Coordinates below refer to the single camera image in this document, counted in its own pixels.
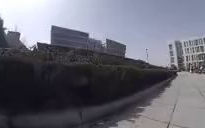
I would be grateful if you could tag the grey multi-storey building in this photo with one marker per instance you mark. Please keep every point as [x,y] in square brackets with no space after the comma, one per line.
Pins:
[70,37]

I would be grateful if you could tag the lamp pole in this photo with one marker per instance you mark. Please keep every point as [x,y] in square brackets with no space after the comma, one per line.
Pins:
[147,56]

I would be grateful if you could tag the dark green hedge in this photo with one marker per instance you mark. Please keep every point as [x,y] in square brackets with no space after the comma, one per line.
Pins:
[56,83]

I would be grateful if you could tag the grey stone kerb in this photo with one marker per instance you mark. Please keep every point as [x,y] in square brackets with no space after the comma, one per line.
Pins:
[90,114]

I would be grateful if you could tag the small grey building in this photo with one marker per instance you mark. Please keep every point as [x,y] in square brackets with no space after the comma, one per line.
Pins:
[13,39]

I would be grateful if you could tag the white building with grid windows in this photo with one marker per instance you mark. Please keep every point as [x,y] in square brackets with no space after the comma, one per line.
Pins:
[196,50]

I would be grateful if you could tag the grey concrete slab pavement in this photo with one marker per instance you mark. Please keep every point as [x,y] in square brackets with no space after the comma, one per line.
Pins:
[190,106]

